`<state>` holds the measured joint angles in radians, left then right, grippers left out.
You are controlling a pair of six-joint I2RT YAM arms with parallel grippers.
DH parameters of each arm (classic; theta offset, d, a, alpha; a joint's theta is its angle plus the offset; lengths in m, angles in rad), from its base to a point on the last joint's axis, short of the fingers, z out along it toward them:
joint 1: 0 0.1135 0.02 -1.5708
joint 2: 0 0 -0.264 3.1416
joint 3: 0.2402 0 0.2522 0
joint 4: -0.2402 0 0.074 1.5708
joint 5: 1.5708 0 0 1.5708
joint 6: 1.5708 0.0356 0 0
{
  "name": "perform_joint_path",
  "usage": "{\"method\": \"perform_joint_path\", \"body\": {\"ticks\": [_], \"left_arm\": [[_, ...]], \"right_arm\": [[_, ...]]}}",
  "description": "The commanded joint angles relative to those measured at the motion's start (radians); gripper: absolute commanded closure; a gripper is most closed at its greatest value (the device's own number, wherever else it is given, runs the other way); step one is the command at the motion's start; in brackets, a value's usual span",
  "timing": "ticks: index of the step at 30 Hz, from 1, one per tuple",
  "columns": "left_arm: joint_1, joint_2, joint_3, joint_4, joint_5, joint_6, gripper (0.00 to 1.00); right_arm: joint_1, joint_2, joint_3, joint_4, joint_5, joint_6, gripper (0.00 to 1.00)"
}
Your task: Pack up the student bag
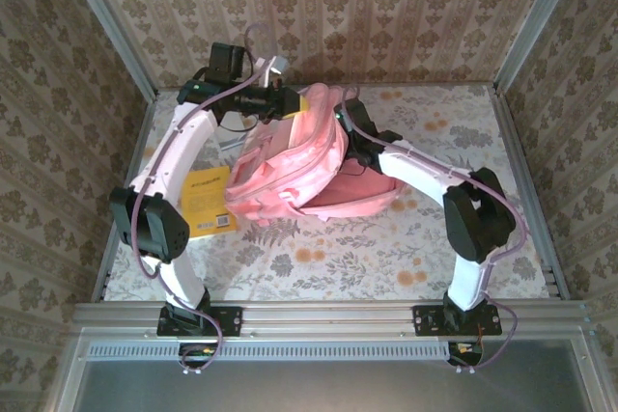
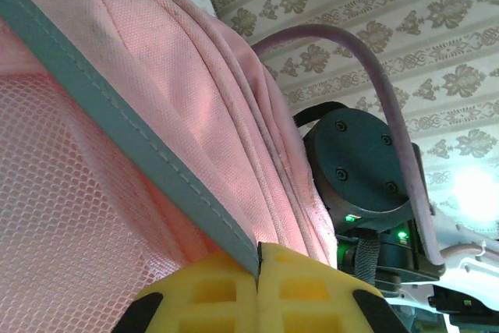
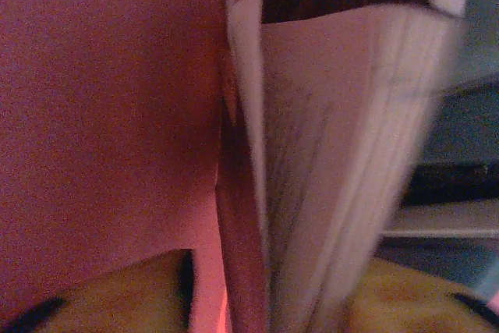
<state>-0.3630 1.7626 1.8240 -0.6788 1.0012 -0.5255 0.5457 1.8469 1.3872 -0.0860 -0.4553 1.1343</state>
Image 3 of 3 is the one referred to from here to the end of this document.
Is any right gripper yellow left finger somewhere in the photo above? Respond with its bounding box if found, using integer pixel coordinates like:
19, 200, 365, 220
0, 249, 195, 333

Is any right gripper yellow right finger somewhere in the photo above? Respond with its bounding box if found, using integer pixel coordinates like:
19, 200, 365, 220
346, 258, 499, 333

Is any dark blue book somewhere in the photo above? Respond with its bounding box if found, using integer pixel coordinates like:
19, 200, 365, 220
224, 0, 469, 333

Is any pink backpack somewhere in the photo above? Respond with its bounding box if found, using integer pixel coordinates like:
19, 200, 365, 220
0, 0, 270, 333

